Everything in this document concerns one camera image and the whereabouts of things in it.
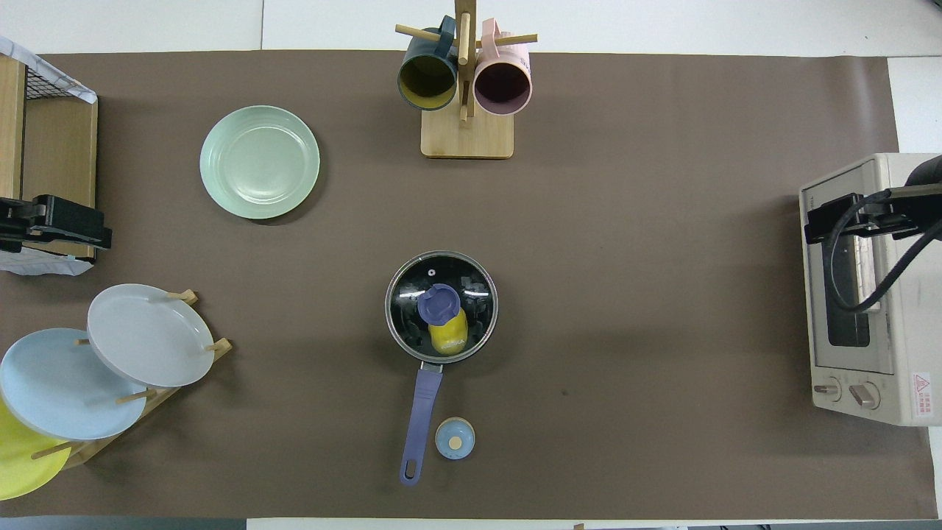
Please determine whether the yellow lemon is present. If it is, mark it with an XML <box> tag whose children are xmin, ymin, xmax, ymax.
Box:
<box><xmin>428</xmin><ymin>309</ymin><xmax>469</xmax><ymax>356</ymax></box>

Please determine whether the dark teal mug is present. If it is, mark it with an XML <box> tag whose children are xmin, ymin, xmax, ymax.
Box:
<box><xmin>397</xmin><ymin>16</ymin><xmax>459</xmax><ymax>111</ymax></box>

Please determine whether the light blue plate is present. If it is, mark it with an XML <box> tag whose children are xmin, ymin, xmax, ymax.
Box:
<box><xmin>0</xmin><ymin>328</ymin><xmax>148</xmax><ymax>441</ymax></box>

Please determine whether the wooden plate rack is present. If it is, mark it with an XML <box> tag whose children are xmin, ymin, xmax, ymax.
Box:
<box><xmin>29</xmin><ymin>289</ymin><xmax>233</xmax><ymax>470</ymax></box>

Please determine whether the small blue knob lid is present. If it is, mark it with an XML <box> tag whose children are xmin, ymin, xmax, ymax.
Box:
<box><xmin>435</xmin><ymin>417</ymin><xmax>475</xmax><ymax>461</ymax></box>

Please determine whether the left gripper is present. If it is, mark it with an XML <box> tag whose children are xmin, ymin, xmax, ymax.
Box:
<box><xmin>0</xmin><ymin>194</ymin><xmax>113</xmax><ymax>252</ymax></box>

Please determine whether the wooden mug tree stand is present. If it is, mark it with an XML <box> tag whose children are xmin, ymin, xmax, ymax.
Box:
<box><xmin>395</xmin><ymin>0</ymin><xmax>538</xmax><ymax>160</ymax></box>

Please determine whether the brown table mat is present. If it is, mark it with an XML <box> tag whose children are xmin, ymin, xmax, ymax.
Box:
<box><xmin>0</xmin><ymin>50</ymin><xmax>939</xmax><ymax>520</ymax></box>

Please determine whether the pink ribbed mug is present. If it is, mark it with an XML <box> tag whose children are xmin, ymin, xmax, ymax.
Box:
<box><xmin>473</xmin><ymin>18</ymin><xmax>532</xmax><ymax>116</ymax></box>

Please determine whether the mint green plate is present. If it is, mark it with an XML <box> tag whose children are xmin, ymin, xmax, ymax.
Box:
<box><xmin>199</xmin><ymin>105</ymin><xmax>321</xmax><ymax>220</ymax></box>

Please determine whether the grey plate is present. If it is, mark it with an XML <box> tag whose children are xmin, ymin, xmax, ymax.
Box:
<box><xmin>87</xmin><ymin>284</ymin><xmax>216</xmax><ymax>388</ymax></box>

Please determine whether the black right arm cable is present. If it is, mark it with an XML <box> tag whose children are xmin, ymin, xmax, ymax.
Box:
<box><xmin>823</xmin><ymin>193</ymin><xmax>942</xmax><ymax>314</ymax></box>

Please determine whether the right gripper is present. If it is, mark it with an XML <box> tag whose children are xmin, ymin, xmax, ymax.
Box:
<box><xmin>804</xmin><ymin>184</ymin><xmax>942</xmax><ymax>245</ymax></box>

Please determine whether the wood and wire shelf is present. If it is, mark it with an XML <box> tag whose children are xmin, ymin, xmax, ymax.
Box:
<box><xmin>0</xmin><ymin>37</ymin><xmax>99</xmax><ymax>262</ymax></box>

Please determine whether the beige toaster oven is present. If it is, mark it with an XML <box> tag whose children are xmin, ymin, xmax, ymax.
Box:
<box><xmin>799</xmin><ymin>153</ymin><xmax>942</xmax><ymax>428</ymax></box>

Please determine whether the dark pot with purple handle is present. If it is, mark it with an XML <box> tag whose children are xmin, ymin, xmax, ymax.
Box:
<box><xmin>385</xmin><ymin>250</ymin><xmax>499</xmax><ymax>487</ymax></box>

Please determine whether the yellow plate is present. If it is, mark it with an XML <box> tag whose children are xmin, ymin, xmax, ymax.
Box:
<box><xmin>0</xmin><ymin>397</ymin><xmax>72</xmax><ymax>501</ymax></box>

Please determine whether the glass lid with blue knob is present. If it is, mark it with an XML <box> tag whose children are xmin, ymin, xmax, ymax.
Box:
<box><xmin>385</xmin><ymin>250</ymin><xmax>499</xmax><ymax>364</ymax></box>

